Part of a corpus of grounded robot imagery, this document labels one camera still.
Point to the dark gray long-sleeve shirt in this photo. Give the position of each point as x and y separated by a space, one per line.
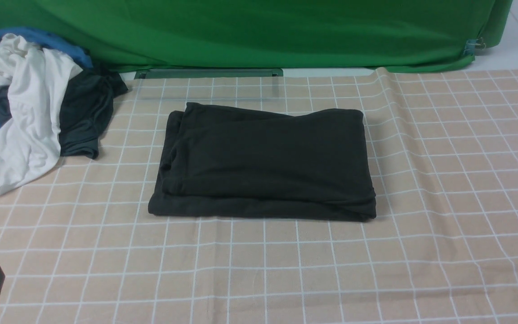
233 162

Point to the dark teal crumpled shirt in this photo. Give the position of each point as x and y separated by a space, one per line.
87 110

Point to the white crumpled shirt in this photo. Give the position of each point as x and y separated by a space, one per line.
37 79

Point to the green backdrop cloth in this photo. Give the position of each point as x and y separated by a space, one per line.
399 35

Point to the beige checkered tablecloth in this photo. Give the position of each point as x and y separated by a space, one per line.
78 246

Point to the metal binder clip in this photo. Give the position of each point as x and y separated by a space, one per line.
474 46

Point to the blue crumpled garment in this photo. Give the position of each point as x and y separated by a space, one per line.
47 40

